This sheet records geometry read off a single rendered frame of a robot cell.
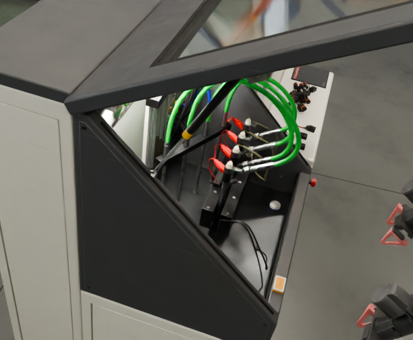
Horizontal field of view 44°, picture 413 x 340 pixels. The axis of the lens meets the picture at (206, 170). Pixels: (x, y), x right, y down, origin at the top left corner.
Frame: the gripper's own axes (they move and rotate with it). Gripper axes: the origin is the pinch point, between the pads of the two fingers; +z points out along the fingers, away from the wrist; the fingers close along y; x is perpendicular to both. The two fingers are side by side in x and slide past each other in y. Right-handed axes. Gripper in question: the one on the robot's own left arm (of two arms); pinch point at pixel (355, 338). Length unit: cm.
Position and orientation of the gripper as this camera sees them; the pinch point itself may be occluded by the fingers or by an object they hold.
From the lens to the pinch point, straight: 142.4
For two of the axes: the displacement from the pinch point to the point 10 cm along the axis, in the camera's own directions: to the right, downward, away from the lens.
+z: -5.2, 4.9, 7.0
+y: -4.4, 5.5, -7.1
